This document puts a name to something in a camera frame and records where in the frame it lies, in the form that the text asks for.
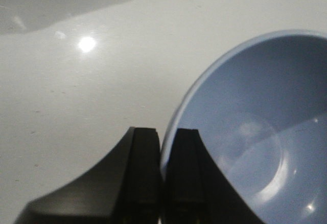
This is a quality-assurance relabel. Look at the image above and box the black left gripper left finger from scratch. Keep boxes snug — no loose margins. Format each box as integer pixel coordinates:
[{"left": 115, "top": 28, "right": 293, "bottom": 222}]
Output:
[{"left": 16, "top": 127, "right": 161, "bottom": 223}]

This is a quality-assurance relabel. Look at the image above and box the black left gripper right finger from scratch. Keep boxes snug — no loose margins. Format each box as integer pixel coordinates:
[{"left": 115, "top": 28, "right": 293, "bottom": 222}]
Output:
[{"left": 161, "top": 128, "right": 261, "bottom": 223}]

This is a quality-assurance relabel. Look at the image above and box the blue bowl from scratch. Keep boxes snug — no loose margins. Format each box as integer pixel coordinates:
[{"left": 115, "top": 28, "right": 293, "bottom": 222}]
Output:
[{"left": 160, "top": 30, "right": 326, "bottom": 223}]

